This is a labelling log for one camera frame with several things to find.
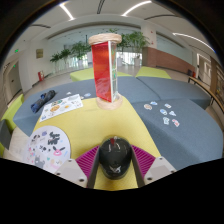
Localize long ceiling light strips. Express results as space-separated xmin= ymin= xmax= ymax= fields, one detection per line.
xmin=59 ymin=0 xmax=216 ymax=54

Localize dark grey chair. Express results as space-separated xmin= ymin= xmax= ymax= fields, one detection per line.
xmin=0 ymin=119 xmax=13 ymax=151

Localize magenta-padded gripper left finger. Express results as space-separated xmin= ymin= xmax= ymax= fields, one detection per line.
xmin=54 ymin=145 xmax=101 ymax=190

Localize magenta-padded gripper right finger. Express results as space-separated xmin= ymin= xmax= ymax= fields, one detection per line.
xmin=130 ymin=144 xmax=178 ymax=189

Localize wooden railed bench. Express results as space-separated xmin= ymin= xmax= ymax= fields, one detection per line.
xmin=187 ymin=76 xmax=224 ymax=113

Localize yellow-green upholstered seat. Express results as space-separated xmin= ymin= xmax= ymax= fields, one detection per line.
xmin=134 ymin=65 xmax=173 ymax=80
xmin=0 ymin=93 xmax=26 ymax=133
xmin=69 ymin=67 xmax=133 ymax=83

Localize long grey upholstered seat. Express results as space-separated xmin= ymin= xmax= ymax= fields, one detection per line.
xmin=12 ymin=76 xmax=161 ymax=138

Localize row of potted green plants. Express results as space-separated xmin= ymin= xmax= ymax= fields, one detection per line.
xmin=49 ymin=29 xmax=151 ymax=68

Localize white cartoon sticker sheet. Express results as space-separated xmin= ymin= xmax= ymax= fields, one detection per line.
xmin=39 ymin=93 xmax=84 ymax=123

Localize red fire extinguisher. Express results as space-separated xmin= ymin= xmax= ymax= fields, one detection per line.
xmin=37 ymin=70 xmax=45 ymax=83

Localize black computer mouse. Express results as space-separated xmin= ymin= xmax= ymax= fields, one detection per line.
xmin=98 ymin=135 xmax=133 ymax=181

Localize white cartoon-print mouse pad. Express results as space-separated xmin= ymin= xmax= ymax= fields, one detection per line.
xmin=22 ymin=125 xmax=72 ymax=174

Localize red panelled tower wooden caps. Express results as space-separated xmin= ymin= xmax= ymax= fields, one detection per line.
xmin=88 ymin=33 xmax=124 ymax=111

